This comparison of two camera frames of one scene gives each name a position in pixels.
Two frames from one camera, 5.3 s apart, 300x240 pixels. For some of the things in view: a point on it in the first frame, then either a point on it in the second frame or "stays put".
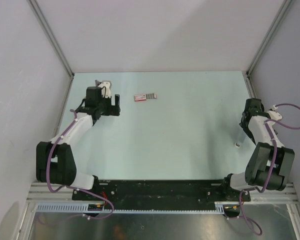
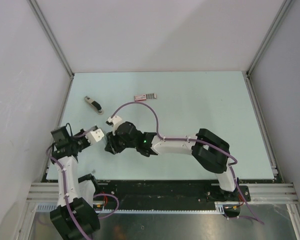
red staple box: (144, 97) stays put
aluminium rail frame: (34, 194) stays put
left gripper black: (113, 110) → (87, 143)
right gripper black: (247, 131) → (112, 145)
